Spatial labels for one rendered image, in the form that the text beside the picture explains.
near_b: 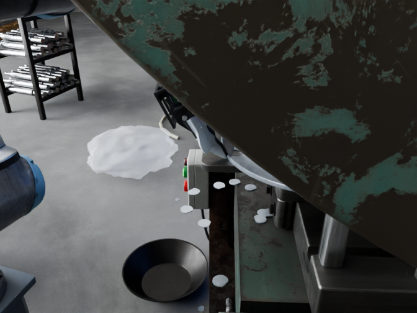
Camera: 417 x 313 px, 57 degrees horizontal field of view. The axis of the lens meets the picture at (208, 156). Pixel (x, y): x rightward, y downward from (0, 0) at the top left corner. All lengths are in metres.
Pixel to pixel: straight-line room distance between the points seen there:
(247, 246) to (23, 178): 0.47
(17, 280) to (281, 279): 0.57
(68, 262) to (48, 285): 0.12
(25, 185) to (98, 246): 0.84
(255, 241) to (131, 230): 1.11
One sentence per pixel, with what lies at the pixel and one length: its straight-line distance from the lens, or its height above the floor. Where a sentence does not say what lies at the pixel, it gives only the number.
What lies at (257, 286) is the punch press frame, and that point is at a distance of 0.57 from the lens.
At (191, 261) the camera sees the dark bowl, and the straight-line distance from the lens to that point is 1.49.
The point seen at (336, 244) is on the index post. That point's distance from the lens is 0.50.
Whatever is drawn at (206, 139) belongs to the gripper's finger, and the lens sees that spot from 0.56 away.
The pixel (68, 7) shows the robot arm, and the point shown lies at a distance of 0.55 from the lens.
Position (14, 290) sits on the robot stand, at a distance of 0.91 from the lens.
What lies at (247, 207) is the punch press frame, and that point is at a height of 0.64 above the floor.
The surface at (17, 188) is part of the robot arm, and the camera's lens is 0.85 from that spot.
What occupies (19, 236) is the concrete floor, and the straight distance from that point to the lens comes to 1.82.
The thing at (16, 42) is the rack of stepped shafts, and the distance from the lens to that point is 2.93.
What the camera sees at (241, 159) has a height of 0.78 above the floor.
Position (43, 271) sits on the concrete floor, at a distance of 1.61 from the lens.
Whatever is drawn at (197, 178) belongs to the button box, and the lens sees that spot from 0.90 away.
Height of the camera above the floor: 1.06
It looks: 29 degrees down
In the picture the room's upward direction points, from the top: straight up
